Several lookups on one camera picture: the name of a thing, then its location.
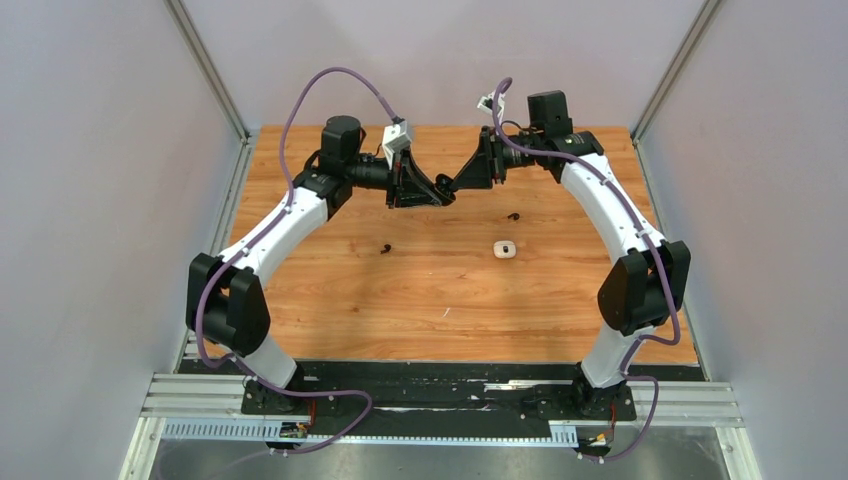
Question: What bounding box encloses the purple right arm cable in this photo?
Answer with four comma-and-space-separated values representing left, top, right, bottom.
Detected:
491, 76, 682, 464

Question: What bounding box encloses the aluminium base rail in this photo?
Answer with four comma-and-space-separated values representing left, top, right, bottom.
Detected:
141, 374, 744, 434

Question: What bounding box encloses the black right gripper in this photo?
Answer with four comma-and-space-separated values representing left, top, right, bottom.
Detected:
453, 125, 544, 189

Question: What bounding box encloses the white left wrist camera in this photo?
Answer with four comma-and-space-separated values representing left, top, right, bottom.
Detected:
381, 119, 414, 169

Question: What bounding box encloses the black earbud charging case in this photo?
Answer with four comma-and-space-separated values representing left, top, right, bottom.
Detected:
434, 173, 456, 206

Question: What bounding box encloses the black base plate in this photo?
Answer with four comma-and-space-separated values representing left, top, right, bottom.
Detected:
177, 358, 707, 439

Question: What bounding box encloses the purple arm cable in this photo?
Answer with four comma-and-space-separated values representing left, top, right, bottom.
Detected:
195, 66, 404, 457
491, 76, 682, 464

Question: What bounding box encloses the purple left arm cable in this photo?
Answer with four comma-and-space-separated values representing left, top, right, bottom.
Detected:
195, 66, 404, 457

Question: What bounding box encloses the right aluminium frame post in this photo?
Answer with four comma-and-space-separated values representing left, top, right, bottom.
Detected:
630, 0, 724, 146

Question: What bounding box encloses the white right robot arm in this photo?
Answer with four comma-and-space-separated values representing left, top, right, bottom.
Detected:
450, 91, 691, 418

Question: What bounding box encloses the white slotted cable duct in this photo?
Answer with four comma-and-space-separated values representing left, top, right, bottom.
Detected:
160, 422, 579, 448

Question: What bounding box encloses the aluminium frame post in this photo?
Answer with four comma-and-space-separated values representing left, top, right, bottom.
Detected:
630, 0, 724, 146
164, 0, 251, 144

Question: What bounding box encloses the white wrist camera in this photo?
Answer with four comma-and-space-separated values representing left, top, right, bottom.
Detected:
381, 119, 414, 169
476, 92, 505, 120

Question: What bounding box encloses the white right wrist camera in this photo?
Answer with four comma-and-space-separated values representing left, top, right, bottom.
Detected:
476, 92, 505, 120

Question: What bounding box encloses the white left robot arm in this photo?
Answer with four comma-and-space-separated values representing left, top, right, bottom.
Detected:
186, 115, 455, 413

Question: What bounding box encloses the left aluminium frame post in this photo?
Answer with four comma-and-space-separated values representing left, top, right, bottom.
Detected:
164, 0, 251, 144

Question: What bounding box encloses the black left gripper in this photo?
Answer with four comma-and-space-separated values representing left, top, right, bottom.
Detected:
346, 145, 442, 210

